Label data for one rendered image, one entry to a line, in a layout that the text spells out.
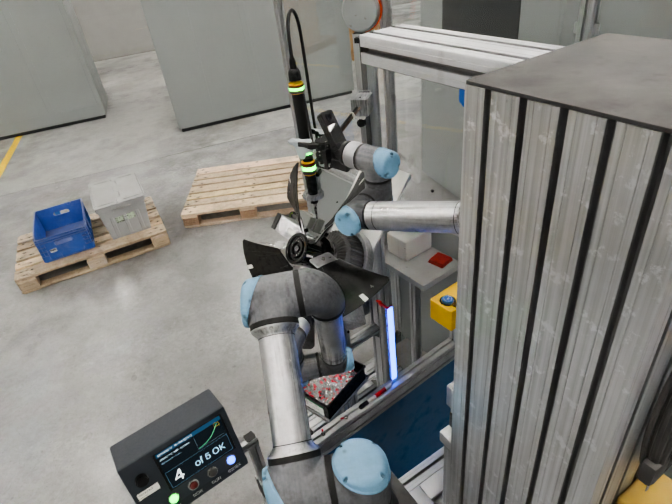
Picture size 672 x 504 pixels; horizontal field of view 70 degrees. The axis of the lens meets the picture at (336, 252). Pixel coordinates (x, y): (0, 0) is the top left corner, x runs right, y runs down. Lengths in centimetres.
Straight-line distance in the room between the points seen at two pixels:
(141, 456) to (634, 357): 101
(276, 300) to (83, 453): 214
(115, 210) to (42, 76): 450
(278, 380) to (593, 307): 72
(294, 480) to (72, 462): 213
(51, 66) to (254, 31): 316
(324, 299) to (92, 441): 219
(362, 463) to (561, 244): 69
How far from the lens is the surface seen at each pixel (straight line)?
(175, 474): 129
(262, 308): 112
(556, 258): 56
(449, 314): 168
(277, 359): 111
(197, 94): 704
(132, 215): 445
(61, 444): 322
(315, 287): 112
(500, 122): 55
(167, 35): 689
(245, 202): 452
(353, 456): 109
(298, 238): 177
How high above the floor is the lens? 219
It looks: 34 degrees down
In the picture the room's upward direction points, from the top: 8 degrees counter-clockwise
